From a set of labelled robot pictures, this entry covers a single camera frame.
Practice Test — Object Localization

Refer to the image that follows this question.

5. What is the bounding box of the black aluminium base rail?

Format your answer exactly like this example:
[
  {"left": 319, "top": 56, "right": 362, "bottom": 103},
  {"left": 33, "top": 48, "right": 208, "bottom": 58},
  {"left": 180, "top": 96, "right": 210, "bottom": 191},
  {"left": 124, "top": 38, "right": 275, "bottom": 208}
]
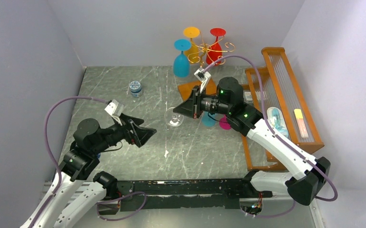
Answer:
[{"left": 99, "top": 178, "right": 290, "bottom": 215}]

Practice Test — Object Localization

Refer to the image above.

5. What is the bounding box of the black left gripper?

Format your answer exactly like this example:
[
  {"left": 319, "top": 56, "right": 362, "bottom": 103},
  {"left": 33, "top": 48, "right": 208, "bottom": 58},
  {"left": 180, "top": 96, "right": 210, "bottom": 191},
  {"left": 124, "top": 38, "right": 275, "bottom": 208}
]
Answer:
[{"left": 92, "top": 113, "right": 157, "bottom": 154}]

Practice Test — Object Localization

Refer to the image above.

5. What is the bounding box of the yellow orange marker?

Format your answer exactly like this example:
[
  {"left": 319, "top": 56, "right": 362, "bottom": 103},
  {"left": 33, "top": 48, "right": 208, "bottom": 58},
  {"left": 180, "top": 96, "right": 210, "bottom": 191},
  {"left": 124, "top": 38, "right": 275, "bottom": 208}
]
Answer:
[{"left": 294, "top": 109, "right": 309, "bottom": 138}]

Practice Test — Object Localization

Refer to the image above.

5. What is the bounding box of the blue blister pack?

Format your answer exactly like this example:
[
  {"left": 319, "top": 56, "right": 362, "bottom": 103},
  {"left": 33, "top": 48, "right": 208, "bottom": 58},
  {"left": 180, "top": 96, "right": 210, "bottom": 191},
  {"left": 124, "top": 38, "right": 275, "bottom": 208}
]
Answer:
[{"left": 267, "top": 107, "right": 289, "bottom": 138}]

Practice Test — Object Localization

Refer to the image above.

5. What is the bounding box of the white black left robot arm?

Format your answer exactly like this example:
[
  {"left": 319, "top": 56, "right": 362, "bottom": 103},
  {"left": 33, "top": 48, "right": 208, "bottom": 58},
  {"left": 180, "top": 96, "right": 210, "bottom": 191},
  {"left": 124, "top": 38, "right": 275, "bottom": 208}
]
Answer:
[{"left": 22, "top": 114, "right": 157, "bottom": 228}]

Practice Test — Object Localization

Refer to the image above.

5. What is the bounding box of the pink wine glass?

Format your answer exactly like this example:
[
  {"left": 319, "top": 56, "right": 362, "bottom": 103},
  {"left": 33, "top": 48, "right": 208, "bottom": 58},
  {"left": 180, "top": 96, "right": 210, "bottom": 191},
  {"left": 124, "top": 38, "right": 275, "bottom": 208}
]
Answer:
[{"left": 219, "top": 115, "right": 231, "bottom": 130}]

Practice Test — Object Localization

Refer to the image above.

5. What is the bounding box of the wooden rack base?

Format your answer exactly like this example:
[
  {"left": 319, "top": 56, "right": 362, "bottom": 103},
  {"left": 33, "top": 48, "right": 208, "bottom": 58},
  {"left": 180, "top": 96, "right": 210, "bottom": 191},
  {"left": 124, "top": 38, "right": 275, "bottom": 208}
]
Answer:
[{"left": 178, "top": 79, "right": 217, "bottom": 101}]

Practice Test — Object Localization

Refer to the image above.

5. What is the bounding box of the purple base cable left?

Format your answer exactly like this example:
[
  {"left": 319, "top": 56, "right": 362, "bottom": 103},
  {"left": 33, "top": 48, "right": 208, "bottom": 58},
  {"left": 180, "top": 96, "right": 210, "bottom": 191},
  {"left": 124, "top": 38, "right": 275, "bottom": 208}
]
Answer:
[{"left": 96, "top": 191, "right": 147, "bottom": 221}]

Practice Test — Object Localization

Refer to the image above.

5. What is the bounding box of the clear wine glass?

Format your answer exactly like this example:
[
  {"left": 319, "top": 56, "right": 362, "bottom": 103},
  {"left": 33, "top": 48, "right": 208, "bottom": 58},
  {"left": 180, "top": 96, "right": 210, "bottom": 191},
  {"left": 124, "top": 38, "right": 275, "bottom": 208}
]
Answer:
[{"left": 164, "top": 107, "right": 184, "bottom": 127}]

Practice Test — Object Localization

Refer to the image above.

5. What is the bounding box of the red wine glass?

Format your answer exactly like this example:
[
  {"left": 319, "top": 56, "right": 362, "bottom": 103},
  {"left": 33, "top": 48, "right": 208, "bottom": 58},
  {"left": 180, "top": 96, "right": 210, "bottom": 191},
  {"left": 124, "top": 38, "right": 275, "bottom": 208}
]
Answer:
[{"left": 206, "top": 28, "right": 226, "bottom": 64}]

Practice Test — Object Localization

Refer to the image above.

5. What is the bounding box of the light blue wine glass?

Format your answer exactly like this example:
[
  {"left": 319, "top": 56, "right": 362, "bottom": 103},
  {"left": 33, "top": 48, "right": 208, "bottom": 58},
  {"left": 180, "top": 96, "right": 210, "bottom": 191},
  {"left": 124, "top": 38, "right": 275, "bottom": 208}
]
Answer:
[{"left": 201, "top": 112, "right": 216, "bottom": 127}]

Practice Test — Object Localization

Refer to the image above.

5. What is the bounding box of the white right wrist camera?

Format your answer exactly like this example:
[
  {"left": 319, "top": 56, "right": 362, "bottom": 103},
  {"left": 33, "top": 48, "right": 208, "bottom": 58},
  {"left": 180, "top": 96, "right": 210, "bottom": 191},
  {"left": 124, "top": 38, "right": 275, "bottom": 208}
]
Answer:
[{"left": 194, "top": 67, "right": 211, "bottom": 93}]

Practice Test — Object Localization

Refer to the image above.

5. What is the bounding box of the small white box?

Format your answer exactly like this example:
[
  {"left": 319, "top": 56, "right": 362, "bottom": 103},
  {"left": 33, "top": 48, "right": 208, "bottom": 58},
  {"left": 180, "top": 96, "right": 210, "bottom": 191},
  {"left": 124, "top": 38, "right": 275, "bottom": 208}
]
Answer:
[{"left": 244, "top": 91, "right": 253, "bottom": 104}]

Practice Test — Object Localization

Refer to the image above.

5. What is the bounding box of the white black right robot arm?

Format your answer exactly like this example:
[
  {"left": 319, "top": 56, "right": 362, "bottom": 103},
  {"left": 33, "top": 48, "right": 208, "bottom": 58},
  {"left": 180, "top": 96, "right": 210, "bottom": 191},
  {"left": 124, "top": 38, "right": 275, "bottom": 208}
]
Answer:
[{"left": 173, "top": 77, "right": 338, "bottom": 206}]

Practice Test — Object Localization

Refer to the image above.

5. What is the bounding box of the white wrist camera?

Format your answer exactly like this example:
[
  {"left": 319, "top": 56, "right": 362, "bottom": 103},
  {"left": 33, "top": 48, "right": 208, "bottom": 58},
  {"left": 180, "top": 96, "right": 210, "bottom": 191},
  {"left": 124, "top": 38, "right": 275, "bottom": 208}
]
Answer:
[
  {"left": 104, "top": 99, "right": 124, "bottom": 125},
  {"left": 194, "top": 67, "right": 211, "bottom": 93}
]

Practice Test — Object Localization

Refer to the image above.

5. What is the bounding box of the dark blue wine glass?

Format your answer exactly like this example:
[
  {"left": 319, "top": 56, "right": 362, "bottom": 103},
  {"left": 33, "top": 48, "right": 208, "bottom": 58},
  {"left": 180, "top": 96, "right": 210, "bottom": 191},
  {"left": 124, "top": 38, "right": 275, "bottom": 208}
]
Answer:
[{"left": 173, "top": 39, "right": 191, "bottom": 77}]

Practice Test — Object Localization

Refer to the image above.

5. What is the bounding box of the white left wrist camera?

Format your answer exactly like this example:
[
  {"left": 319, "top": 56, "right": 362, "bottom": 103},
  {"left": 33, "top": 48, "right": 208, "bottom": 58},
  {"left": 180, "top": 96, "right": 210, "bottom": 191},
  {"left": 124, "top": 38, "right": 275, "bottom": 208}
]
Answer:
[{"left": 104, "top": 99, "right": 124, "bottom": 125}]

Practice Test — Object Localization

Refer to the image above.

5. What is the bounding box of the gold wire glass rack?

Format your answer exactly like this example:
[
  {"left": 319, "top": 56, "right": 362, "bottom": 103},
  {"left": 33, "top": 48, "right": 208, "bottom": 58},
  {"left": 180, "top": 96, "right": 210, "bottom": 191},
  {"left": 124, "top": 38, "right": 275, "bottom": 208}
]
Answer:
[{"left": 184, "top": 35, "right": 236, "bottom": 67}]

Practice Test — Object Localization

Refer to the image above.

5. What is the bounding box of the wooden tiered shelf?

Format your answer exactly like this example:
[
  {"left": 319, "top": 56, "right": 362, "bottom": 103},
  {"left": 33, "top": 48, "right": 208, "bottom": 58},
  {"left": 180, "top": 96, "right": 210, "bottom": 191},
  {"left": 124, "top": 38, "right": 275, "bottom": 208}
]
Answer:
[{"left": 242, "top": 47, "right": 324, "bottom": 154}]

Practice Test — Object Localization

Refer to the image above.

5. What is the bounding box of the blue cleaning gel jar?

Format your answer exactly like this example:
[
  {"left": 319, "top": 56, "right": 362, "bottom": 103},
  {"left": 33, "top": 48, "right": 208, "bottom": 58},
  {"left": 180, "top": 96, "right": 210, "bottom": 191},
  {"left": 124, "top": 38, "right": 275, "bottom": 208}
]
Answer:
[{"left": 129, "top": 81, "right": 142, "bottom": 97}]

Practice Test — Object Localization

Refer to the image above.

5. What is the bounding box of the yellow wine glass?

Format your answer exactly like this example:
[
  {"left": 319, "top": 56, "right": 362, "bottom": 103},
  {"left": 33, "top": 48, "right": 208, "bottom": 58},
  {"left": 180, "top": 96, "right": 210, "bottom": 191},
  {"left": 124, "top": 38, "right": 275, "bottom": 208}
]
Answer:
[{"left": 183, "top": 27, "right": 200, "bottom": 62}]

